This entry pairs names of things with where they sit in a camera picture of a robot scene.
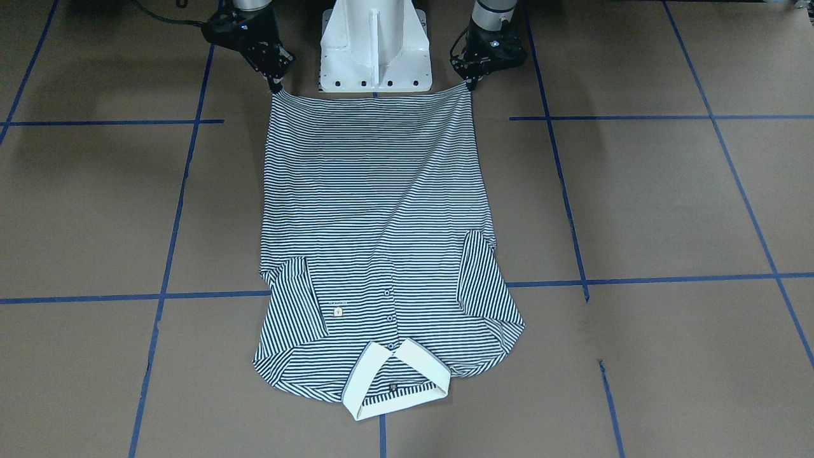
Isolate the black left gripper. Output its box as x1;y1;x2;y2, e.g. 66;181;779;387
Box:
450;14;527;91

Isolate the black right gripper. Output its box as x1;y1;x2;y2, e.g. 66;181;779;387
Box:
235;10;296;95

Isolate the striped polo shirt white collar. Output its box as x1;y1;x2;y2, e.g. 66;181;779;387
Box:
252;83;525;420

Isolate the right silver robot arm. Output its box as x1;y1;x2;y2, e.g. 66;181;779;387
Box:
232;1;296;94

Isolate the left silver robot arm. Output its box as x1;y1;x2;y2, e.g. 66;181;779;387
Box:
450;1;527;91

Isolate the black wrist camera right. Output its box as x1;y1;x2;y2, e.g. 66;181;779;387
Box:
201;8;244;52

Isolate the white camera mast with base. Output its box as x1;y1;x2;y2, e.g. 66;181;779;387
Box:
318;1;433;93

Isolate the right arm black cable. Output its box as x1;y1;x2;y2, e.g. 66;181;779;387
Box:
130;0;220;27

